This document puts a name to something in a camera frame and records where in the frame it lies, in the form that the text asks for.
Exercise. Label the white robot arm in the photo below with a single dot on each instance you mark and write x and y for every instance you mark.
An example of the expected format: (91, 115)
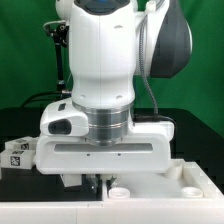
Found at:
(92, 134)

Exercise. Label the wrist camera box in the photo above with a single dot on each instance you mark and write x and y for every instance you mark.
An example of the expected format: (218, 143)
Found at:
(62, 118)

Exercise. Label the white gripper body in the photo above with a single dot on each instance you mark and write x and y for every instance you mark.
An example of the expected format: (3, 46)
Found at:
(146, 148)

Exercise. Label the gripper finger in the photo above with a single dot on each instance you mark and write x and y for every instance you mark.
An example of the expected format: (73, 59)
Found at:
(110, 181)
(93, 181)

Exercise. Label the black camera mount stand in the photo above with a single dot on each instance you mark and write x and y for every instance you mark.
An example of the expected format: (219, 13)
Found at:
(58, 31)

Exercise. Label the white L-shaped obstacle wall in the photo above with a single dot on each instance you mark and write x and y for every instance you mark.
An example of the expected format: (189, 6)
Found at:
(28, 197)

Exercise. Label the white square tabletop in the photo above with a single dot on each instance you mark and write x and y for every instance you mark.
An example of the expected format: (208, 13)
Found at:
(182, 180)

